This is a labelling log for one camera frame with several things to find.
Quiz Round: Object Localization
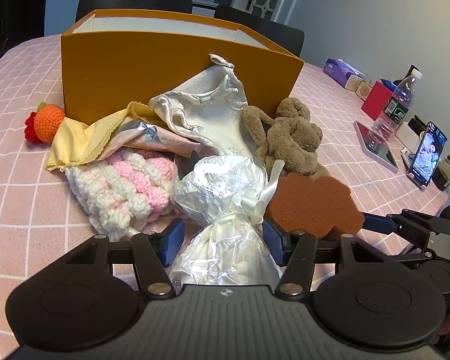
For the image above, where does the black chair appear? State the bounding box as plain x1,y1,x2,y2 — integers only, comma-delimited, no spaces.
75,0,193,21
214,4,305,57

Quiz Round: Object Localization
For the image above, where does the orange crochet fruit toy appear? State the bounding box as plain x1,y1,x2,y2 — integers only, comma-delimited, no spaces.
24,102,65,145

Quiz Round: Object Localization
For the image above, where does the pink white crochet item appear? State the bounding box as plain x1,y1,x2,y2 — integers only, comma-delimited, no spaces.
65,147,177,242

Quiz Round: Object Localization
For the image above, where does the white tablet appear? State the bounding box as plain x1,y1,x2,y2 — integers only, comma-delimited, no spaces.
353,121,398,173

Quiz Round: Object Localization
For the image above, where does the brown plush toy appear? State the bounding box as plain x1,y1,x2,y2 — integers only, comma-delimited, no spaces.
242,97,329,180

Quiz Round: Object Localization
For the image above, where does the brown sponge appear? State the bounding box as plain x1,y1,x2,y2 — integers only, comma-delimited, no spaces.
265,173,365,240

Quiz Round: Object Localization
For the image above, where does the purple tissue pack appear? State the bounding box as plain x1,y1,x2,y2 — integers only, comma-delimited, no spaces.
322,58,363,87

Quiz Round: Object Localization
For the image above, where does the orange cardboard box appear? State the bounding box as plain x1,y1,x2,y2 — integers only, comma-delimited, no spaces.
61,9,304,125

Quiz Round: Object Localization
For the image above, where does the yellow microfibre cloth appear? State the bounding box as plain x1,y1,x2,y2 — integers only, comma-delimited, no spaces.
45,102,167,172

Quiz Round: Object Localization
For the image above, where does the smartphone on stand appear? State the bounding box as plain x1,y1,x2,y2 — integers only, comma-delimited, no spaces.
407,121,447,189

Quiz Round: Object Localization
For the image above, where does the white drawstring pouch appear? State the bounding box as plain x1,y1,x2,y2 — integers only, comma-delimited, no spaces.
148,54,256,157

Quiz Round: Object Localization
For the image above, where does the red box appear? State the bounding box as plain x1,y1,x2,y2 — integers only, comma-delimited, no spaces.
361,80,396,120

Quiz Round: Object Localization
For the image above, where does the clear plastic bag with ribbon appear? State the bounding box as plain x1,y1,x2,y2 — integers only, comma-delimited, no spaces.
169,155,285,287

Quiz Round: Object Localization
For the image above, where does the small beige speaker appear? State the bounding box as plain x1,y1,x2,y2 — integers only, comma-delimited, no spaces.
345,75,373,101

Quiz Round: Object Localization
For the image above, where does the black chair right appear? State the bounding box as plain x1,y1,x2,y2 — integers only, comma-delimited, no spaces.
214,4,305,57

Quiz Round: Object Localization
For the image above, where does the clear plastic water bottle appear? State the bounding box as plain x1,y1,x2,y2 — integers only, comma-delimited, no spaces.
370,67,423,143

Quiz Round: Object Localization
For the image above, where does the black chair left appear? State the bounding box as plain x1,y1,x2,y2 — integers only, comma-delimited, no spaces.
75,0,193,21

